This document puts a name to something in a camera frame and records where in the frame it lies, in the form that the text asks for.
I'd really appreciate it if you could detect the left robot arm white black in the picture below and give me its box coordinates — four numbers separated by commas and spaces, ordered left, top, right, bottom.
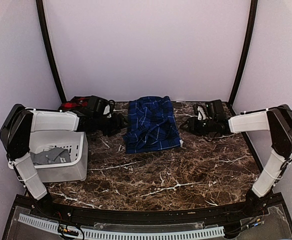
0, 95, 128, 218

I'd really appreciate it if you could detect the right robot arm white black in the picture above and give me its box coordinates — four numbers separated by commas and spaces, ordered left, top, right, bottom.
180, 99, 292, 198

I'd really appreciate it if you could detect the white slotted cable duct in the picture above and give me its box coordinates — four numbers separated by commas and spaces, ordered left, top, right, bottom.
18, 213, 225, 240

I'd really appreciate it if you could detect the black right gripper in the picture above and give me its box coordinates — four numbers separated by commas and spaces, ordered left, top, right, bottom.
179, 116, 216, 137

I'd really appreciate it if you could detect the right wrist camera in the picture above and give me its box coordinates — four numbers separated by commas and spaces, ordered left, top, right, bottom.
193, 104, 208, 121

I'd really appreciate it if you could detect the black front rail base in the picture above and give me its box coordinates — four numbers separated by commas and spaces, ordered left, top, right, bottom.
5, 193, 292, 233

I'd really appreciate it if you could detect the black corner frame post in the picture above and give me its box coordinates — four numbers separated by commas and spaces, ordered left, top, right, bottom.
228, 0, 258, 107
35, 0, 67, 103

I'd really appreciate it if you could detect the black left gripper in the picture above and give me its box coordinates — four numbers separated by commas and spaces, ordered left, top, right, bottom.
94, 113, 131, 138

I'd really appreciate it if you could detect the blue plaid long sleeve shirt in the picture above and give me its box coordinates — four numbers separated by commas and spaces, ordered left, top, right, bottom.
123, 96, 183, 154

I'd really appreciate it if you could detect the grey shirt in basket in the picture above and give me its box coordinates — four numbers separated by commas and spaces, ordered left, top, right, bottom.
30, 147, 71, 165

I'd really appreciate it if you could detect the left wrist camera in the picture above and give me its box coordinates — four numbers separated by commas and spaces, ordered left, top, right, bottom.
103, 99, 116, 118

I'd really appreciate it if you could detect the black corner frame post left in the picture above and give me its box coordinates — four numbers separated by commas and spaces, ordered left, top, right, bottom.
35, 0, 67, 103

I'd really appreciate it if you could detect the black corner frame post right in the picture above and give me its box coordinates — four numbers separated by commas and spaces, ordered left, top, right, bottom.
228, 0, 258, 107

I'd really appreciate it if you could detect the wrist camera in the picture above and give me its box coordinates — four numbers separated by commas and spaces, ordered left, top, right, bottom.
193, 104, 208, 121
103, 99, 116, 118

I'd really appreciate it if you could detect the white plastic laundry basket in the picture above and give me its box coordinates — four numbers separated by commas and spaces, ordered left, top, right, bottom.
7, 131, 89, 183

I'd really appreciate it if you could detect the red black plaid folded shirt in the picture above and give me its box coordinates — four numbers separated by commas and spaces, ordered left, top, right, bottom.
58, 96, 91, 111

